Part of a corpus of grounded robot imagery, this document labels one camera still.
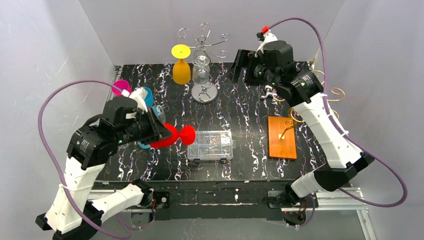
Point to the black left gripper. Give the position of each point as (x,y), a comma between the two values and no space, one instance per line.
(156,124)

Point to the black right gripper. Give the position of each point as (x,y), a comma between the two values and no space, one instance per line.
(248,67)

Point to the red plastic wine glass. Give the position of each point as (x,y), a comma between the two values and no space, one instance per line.
(187,135)

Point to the blue plastic wine glass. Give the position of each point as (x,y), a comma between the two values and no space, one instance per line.
(144,146)
(149,98)

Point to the pink plastic wine glass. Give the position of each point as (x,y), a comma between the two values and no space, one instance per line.
(121,88)

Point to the yellow plastic wine glass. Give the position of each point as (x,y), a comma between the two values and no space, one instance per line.
(181,72)

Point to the clear glass wine glass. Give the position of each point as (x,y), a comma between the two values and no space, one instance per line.
(159,112)

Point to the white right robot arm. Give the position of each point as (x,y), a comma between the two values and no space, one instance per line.
(343,159)

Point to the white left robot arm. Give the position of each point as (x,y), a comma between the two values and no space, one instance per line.
(125,119)

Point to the orange wooden rack base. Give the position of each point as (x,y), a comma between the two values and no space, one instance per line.
(281,138)

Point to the small silver metal fixture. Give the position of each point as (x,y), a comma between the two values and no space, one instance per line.
(268,92)

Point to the clear plastic screw box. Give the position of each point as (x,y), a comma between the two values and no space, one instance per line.
(211,145)

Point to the silver wire glass rack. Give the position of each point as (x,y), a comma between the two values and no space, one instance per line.
(203,90)

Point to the gold wire glass rack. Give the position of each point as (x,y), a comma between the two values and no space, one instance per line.
(307,95)

